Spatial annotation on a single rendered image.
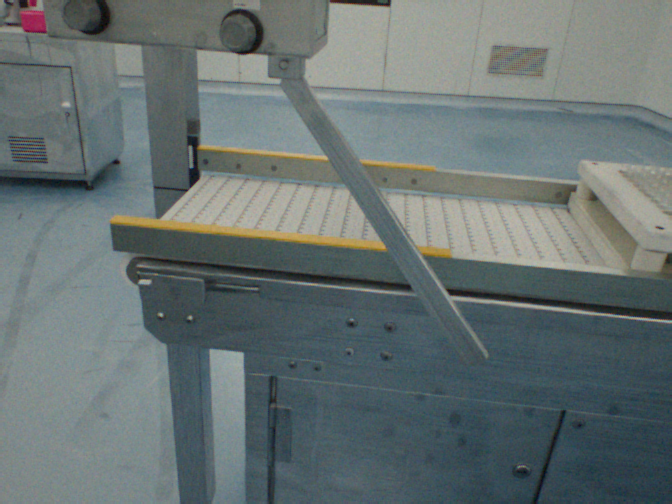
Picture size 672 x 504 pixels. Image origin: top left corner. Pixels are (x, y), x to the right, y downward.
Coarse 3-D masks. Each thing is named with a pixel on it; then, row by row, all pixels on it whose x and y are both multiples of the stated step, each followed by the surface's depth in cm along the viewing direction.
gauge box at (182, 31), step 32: (128, 0) 44; (160, 0) 44; (192, 0) 43; (224, 0) 43; (288, 0) 43; (320, 0) 47; (64, 32) 45; (128, 32) 45; (160, 32) 45; (192, 32) 44; (288, 32) 44; (320, 32) 49
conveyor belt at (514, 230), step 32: (192, 192) 75; (224, 192) 76; (256, 192) 76; (288, 192) 77; (320, 192) 78; (384, 192) 80; (224, 224) 66; (256, 224) 67; (288, 224) 68; (320, 224) 68; (352, 224) 69; (416, 224) 70; (448, 224) 71; (480, 224) 71; (512, 224) 72; (544, 224) 73; (576, 224) 73; (128, 256) 60; (160, 256) 59; (512, 256) 64; (544, 256) 64; (576, 256) 65; (448, 288) 57
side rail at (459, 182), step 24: (216, 168) 81; (240, 168) 81; (264, 168) 81; (288, 168) 80; (312, 168) 80; (384, 168) 79; (456, 192) 79; (480, 192) 79; (504, 192) 79; (528, 192) 78; (552, 192) 78
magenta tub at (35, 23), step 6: (24, 12) 253; (30, 12) 253; (36, 12) 263; (42, 12) 264; (24, 18) 254; (30, 18) 254; (36, 18) 254; (42, 18) 254; (24, 24) 255; (30, 24) 255; (36, 24) 255; (42, 24) 255; (24, 30) 256; (30, 30) 256; (36, 30) 256; (42, 30) 257
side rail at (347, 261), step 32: (192, 256) 57; (224, 256) 57; (256, 256) 56; (288, 256) 56; (320, 256) 55; (352, 256) 55; (384, 256) 55; (480, 256) 55; (480, 288) 55; (512, 288) 55; (544, 288) 54; (576, 288) 54; (608, 288) 54; (640, 288) 53
